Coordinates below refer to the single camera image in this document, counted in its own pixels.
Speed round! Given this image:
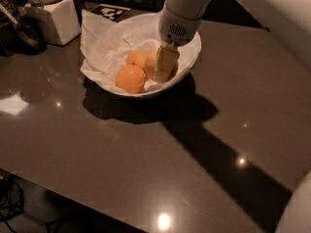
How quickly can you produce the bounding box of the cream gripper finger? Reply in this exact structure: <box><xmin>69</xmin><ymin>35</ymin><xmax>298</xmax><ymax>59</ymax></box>
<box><xmin>154</xmin><ymin>47</ymin><xmax>180</xmax><ymax>83</ymax></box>

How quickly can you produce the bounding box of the white paper liner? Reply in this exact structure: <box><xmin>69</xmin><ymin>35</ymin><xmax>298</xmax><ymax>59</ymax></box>
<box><xmin>80</xmin><ymin>9</ymin><xmax>192</xmax><ymax>93</ymax></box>

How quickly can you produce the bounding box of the orange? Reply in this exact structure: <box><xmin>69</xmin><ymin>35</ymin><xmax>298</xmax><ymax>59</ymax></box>
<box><xmin>144</xmin><ymin>48</ymin><xmax>178</xmax><ymax>81</ymax></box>
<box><xmin>115</xmin><ymin>65</ymin><xmax>146</xmax><ymax>94</ymax></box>
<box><xmin>126</xmin><ymin>50</ymin><xmax>147</xmax><ymax>68</ymax></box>

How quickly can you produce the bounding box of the white square jar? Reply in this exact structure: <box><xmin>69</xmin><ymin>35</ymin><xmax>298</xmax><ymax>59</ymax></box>
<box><xmin>25</xmin><ymin>0</ymin><xmax>81</xmax><ymax>46</ymax></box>

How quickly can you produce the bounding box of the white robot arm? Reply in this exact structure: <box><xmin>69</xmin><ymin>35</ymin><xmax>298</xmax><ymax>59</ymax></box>
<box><xmin>159</xmin><ymin>0</ymin><xmax>311</xmax><ymax>233</ymax></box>

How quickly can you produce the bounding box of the white bowl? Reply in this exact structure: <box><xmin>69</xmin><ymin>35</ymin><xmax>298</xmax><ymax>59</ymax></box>
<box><xmin>83</xmin><ymin>13</ymin><xmax>202</xmax><ymax>98</ymax></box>

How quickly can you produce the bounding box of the dark appliance at left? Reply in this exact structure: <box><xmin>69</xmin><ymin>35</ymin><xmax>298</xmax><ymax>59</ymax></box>
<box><xmin>0</xmin><ymin>0</ymin><xmax>47</xmax><ymax>57</ymax></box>

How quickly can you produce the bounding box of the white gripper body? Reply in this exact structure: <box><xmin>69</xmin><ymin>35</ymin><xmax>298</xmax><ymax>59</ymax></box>
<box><xmin>158</xmin><ymin>6</ymin><xmax>201</xmax><ymax>47</ymax></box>

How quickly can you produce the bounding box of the black white marker tag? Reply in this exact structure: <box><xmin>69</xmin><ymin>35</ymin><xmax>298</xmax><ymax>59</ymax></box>
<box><xmin>90</xmin><ymin>4</ymin><xmax>131</xmax><ymax>22</ymax></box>

